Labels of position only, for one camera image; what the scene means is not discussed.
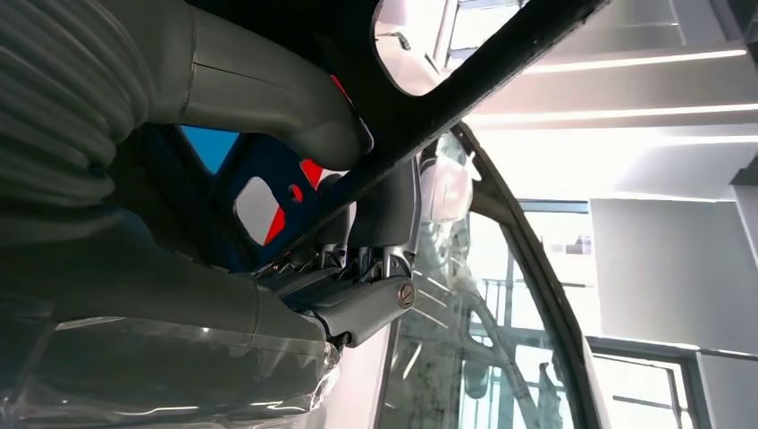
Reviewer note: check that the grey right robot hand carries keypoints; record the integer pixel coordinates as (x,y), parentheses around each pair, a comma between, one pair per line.
(148,331)

